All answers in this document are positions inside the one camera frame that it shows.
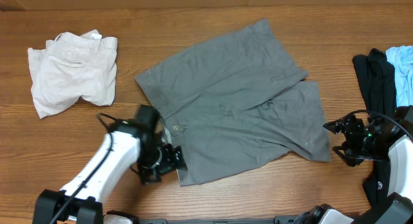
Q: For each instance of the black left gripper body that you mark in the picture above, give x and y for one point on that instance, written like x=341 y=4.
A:
x=168 y=159

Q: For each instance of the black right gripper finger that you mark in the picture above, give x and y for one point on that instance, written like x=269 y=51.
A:
x=337 y=126
x=340 y=151

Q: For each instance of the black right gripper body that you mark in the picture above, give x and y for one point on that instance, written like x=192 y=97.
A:
x=360 y=143

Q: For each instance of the grey shorts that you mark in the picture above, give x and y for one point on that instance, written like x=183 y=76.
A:
x=235 y=103

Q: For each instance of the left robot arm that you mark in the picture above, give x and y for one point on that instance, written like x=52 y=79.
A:
x=127 y=142

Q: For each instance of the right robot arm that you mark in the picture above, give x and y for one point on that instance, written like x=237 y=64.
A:
x=387 y=141

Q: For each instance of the light blue garment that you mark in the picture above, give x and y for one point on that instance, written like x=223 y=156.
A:
x=401 y=58

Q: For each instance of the beige folded shorts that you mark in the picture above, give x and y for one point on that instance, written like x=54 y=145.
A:
x=70 y=68

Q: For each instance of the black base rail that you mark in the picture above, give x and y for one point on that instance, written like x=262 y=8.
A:
x=219 y=221

